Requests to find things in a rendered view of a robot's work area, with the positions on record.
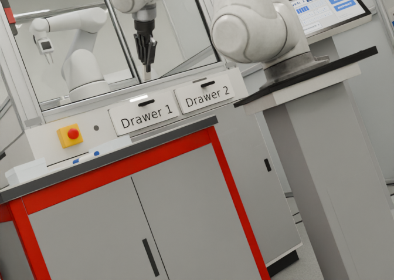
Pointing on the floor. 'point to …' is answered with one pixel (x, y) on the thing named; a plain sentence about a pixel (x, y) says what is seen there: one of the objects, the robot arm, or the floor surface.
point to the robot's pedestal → (331, 175)
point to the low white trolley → (133, 216)
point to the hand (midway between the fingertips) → (146, 71)
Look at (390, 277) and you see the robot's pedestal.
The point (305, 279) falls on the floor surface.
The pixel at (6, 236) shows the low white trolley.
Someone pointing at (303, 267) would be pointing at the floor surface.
